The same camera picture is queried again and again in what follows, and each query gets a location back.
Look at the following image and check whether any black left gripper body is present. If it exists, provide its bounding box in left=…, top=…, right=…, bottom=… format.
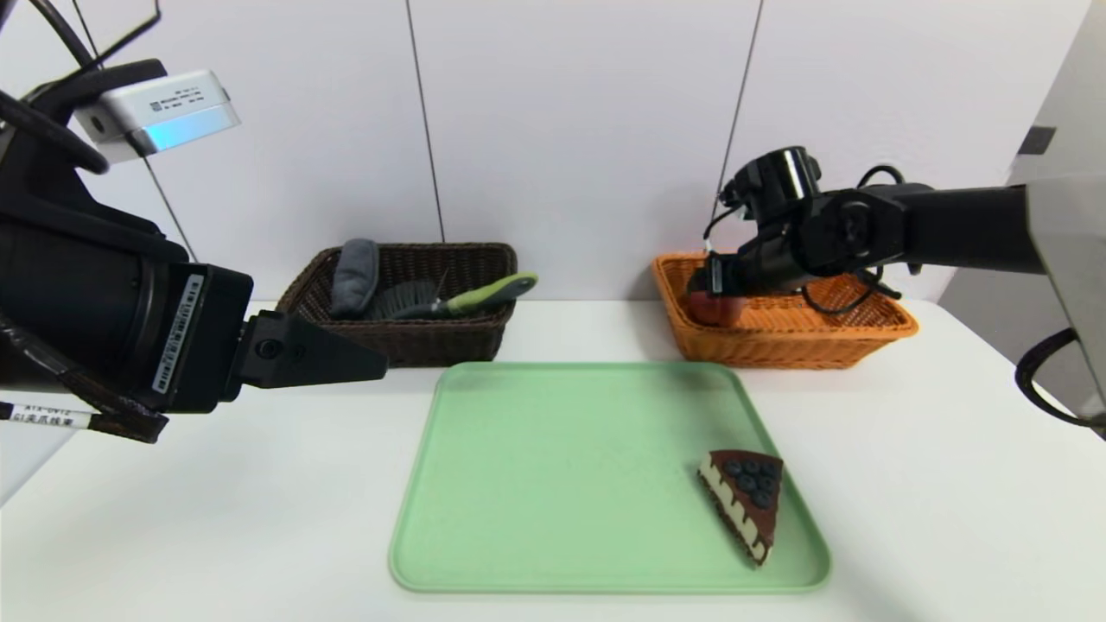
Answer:
left=0, top=215, right=255, bottom=414

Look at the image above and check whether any dark grey towel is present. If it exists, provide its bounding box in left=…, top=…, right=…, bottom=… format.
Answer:
left=331, top=239, right=381, bottom=318

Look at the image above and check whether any black brush with green handle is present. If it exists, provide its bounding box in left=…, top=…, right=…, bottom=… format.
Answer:
left=372, top=273, right=538, bottom=322

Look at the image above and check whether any pink peach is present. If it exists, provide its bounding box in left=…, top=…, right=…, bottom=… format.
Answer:
left=689, top=292, right=746, bottom=327

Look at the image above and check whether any chocolate blueberry cake slice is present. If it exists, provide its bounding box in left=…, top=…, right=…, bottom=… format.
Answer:
left=698, top=449, right=785, bottom=567

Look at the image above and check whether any dark brown wicker basket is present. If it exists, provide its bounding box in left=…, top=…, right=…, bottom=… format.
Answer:
left=275, top=243, right=518, bottom=368

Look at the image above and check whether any orange wicker basket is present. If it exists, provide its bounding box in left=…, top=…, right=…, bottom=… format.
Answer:
left=651, top=253, right=918, bottom=371

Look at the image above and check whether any light green plastic tray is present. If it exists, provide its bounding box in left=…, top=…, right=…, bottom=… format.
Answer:
left=389, top=361, right=832, bottom=594

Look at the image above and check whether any black braided cable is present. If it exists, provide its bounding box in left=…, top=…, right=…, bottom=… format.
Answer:
left=0, top=311, right=169, bottom=445

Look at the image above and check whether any white cable label tag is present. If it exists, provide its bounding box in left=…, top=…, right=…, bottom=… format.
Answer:
left=0, top=402, right=94, bottom=431

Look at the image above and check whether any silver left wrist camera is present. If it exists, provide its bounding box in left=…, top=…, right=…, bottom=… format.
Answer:
left=73, top=69, right=242, bottom=165

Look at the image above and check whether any thin black cable tie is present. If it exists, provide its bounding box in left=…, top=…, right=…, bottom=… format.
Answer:
left=86, top=0, right=162, bottom=74

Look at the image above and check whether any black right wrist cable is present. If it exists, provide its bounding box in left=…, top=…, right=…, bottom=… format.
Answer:
left=799, top=164, right=908, bottom=316

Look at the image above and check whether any black right arm cable loop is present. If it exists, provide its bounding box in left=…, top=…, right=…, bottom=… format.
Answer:
left=1014, top=328, right=1106, bottom=429

